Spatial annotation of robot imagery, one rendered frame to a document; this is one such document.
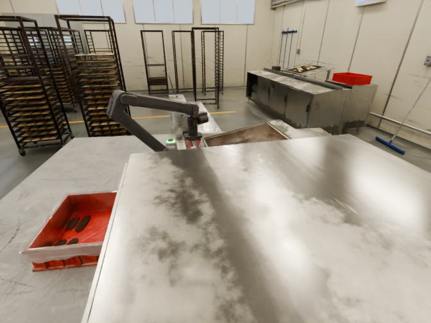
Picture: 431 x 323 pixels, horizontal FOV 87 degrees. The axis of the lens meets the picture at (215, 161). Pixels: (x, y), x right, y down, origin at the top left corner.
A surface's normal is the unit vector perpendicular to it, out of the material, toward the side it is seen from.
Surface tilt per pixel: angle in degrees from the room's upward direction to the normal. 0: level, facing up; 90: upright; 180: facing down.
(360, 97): 90
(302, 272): 0
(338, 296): 0
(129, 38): 90
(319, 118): 89
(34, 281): 0
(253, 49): 90
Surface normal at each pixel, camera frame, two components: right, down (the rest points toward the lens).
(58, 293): 0.00, -0.88
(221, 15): 0.21, 0.46
